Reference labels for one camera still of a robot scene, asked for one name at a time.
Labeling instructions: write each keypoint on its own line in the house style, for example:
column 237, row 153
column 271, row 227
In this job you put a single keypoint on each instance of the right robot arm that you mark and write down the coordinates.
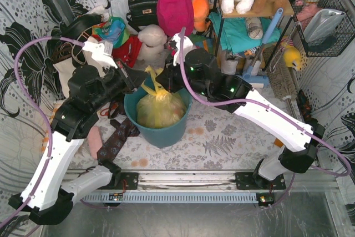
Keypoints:
column 235, row 95

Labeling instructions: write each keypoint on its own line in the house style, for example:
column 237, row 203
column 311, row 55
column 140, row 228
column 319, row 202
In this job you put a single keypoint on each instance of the orange checkered towel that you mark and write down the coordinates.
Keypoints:
column 46, row 138

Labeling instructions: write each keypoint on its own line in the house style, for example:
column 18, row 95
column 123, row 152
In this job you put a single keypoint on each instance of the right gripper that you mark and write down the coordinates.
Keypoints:
column 168, row 76

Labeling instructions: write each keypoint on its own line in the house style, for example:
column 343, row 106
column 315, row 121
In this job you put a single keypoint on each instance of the cream canvas tote bag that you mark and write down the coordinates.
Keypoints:
column 64, row 63

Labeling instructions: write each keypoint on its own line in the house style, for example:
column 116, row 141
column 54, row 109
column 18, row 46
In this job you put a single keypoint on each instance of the colourful printed bag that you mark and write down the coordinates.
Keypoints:
column 113, row 30

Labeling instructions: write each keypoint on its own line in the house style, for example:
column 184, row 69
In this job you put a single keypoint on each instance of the orange plush toy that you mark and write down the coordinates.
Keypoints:
column 201, row 12

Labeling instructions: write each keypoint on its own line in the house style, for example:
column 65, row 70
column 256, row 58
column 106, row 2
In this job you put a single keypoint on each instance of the dark patterned necktie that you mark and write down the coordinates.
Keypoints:
column 115, row 142

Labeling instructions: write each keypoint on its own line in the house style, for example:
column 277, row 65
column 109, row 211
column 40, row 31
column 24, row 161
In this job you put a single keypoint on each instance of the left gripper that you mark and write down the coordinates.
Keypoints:
column 128, row 76

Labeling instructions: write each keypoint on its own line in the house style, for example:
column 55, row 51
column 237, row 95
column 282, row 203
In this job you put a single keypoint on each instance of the black leather handbag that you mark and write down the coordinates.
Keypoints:
column 142, row 13

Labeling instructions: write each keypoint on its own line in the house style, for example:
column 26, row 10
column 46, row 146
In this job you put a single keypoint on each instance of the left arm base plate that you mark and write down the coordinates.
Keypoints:
column 127, row 180

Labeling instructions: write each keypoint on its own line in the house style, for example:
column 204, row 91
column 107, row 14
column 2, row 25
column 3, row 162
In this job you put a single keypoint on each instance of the white plush bear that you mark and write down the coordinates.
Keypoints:
column 153, row 39

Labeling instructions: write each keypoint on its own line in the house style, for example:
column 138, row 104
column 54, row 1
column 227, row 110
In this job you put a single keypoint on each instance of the red striped sock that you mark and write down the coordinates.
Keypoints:
column 278, row 143

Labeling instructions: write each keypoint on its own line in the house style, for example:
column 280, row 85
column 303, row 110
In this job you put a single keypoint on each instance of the red cloth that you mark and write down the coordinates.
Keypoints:
column 128, row 52

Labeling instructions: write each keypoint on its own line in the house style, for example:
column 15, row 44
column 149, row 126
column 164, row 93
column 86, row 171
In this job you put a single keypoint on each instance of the magenta fabric bag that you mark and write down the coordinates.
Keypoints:
column 173, row 15

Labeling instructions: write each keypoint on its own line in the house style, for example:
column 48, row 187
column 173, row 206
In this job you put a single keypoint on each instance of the blue mop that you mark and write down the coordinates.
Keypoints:
column 250, row 75

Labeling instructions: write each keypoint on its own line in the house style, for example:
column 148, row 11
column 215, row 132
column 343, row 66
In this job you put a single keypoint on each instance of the yellow trash bag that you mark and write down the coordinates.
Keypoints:
column 159, row 108

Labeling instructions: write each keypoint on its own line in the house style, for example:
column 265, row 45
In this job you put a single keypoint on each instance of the teal trash bin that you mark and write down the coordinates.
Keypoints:
column 163, row 137

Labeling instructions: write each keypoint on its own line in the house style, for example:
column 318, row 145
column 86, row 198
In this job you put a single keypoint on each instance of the yellow plush duck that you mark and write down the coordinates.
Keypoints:
column 291, row 54

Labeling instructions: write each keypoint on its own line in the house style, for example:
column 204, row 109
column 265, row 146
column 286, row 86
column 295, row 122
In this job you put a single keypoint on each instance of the pink sponge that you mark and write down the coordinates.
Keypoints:
column 95, row 141

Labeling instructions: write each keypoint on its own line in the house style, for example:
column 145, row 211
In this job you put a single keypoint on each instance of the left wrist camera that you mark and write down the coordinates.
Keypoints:
column 101, row 53

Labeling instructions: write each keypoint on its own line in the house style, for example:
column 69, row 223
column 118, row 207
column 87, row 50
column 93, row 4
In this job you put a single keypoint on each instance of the black wire basket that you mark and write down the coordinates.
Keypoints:
column 335, row 43

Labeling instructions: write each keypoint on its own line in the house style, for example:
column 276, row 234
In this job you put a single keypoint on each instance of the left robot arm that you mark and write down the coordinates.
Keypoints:
column 47, row 199

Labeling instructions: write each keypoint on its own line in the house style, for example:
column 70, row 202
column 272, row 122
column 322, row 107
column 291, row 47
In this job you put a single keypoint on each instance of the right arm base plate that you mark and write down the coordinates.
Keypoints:
column 249, row 181

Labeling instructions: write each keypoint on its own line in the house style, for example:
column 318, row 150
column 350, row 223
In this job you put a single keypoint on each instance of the teal cloth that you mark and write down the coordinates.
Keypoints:
column 234, row 36

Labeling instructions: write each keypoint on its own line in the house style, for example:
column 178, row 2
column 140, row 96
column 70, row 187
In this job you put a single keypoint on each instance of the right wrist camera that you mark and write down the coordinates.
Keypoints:
column 182, row 47

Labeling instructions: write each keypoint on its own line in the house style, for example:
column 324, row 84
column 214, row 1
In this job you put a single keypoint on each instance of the silver foil pouch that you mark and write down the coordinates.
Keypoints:
column 323, row 23

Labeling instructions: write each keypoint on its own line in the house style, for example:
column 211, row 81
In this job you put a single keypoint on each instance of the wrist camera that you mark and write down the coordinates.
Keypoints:
column 182, row 47
column 101, row 53

